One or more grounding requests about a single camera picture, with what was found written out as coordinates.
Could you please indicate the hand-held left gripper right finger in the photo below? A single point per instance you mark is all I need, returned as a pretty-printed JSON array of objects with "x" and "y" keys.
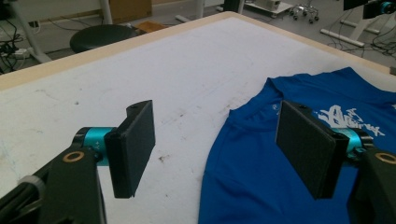
[{"x": 306, "y": 149}]

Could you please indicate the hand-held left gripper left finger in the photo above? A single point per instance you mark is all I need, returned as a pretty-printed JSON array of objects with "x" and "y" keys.
[{"x": 130, "y": 149}]

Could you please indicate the blue t-shirt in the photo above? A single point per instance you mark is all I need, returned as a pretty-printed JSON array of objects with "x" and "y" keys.
[{"x": 249, "y": 174}]

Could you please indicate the white metal stand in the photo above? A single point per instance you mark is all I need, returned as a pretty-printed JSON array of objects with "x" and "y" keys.
[{"x": 351, "y": 35}]

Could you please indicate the wheeled chair base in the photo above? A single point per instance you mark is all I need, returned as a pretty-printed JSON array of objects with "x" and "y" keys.
[{"x": 303, "y": 12}]

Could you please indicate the white floor device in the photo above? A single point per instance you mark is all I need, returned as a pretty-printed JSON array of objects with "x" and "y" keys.
[{"x": 269, "y": 6}]

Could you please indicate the white felt mat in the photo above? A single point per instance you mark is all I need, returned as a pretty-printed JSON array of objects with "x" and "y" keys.
[{"x": 186, "y": 77}]

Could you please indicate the light wooden table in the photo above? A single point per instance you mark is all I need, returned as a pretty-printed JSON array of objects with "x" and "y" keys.
[{"x": 93, "y": 57}]

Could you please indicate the black round stool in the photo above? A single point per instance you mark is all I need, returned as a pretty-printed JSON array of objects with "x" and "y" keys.
[{"x": 99, "y": 37}]

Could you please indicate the large cardboard box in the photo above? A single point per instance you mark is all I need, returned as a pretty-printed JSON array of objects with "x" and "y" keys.
[{"x": 130, "y": 9}]

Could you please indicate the white power strip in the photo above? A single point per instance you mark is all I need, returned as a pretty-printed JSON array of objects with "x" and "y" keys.
[{"x": 20, "y": 53}]

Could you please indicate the white-legged desk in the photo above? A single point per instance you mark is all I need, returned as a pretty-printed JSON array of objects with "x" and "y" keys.
[{"x": 29, "y": 34}]

